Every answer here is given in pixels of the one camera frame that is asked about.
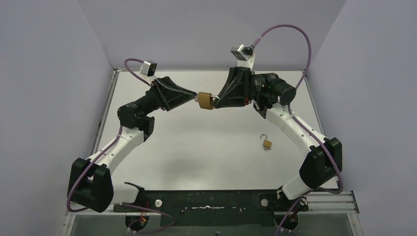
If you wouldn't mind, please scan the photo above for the small brass padlock middle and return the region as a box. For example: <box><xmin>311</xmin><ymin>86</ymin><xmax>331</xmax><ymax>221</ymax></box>
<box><xmin>260</xmin><ymin>134</ymin><xmax>272</xmax><ymax>150</ymax></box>

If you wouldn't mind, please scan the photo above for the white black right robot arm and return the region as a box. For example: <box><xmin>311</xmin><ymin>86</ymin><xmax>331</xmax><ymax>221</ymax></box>
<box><xmin>208</xmin><ymin>67</ymin><xmax>342</xmax><ymax>210</ymax></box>

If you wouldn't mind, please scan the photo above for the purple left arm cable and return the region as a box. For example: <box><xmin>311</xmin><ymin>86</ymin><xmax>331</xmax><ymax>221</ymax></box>
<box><xmin>66</xmin><ymin>59</ymin><xmax>155</xmax><ymax>213</ymax></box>

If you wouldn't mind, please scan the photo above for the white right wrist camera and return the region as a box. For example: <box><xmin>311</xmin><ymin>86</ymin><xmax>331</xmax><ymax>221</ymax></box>
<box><xmin>230</xmin><ymin>44</ymin><xmax>255</xmax><ymax>70</ymax></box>

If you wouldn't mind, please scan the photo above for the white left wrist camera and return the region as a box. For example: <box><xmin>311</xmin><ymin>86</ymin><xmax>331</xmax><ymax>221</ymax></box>
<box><xmin>140</xmin><ymin>60</ymin><xmax>157</xmax><ymax>83</ymax></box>

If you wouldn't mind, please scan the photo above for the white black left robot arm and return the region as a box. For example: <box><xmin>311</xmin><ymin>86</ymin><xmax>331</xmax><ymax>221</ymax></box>
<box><xmin>66</xmin><ymin>77</ymin><xmax>197</xmax><ymax>212</ymax></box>

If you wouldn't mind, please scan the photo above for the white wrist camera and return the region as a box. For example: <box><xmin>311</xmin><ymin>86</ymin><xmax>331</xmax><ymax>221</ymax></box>
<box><xmin>230</xmin><ymin>44</ymin><xmax>255</xmax><ymax>70</ymax></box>
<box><xmin>140</xmin><ymin>60</ymin><xmax>157</xmax><ymax>83</ymax></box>

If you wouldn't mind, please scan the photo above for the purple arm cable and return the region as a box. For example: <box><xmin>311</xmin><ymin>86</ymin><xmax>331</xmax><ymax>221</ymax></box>
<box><xmin>249</xmin><ymin>24</ymin><xmax>344</xmax><ymax>236</ymax></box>
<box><xmin>66</xmin><ymin>59</ymin><xmax>155</xmax><ymax>213</ymax></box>

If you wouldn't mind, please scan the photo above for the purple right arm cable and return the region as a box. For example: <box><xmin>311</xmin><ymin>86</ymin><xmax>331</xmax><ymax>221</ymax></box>
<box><xmin>249</xmin><ymin>24</ymin><xmax>344</xmax><ymax>236</ymax></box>

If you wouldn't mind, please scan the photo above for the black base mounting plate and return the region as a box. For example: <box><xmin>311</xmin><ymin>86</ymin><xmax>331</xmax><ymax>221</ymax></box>
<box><xmin>113</xmin><ymin>189</ymin><xmax>309</xmax><ymax>232</ymax></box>

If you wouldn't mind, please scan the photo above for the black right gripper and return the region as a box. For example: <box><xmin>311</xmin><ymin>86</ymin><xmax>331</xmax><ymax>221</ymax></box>
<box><xmin>212</xmin><ymin>67</ymin><xmax>279</xmax><ymax>109</ymax></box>

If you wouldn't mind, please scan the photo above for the large brass padlock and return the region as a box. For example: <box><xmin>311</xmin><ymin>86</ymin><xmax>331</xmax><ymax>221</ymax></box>
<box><xmin>194</xmin><ymin>92</ymin><xmax>219</xmax><ymax>110</ymax></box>

